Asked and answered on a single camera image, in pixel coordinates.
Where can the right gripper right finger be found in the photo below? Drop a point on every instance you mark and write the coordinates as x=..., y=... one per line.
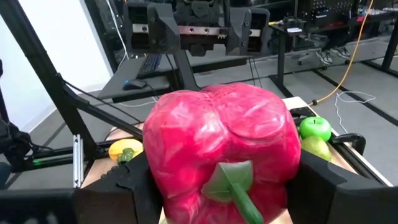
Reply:
x=335, y=202

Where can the red bell pepper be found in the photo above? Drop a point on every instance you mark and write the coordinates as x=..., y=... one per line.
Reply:
x=217, y=130

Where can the black cluttered desk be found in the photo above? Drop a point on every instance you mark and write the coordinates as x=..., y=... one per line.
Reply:
x=281, y=56

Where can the black grape bunch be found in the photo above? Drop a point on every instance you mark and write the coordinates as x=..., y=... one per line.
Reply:
x=109, y=173

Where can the black keyboard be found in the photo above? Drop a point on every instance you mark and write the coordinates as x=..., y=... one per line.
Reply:
x=149, y=65

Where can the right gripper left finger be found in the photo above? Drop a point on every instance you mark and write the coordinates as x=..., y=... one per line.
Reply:
x=124, y=202

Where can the black computer mouse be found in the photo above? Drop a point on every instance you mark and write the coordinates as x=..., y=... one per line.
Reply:
x=134, y=84

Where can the bright green apple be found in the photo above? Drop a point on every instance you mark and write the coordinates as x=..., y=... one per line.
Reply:
x=315, y=127

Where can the light green pear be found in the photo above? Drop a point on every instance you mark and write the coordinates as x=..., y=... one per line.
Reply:
x=315, y=148

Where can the person's shoe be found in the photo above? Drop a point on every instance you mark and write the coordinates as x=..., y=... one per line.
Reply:
x=341, y=52
x=325, y=57

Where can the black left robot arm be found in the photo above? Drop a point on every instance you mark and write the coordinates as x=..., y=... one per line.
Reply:
x=185, y=71

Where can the silver metal bracket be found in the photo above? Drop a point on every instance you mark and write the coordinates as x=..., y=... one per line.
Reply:
x=78, y=161

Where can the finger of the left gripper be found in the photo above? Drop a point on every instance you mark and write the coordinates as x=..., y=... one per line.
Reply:
x=163, y=31
x=238, y=31

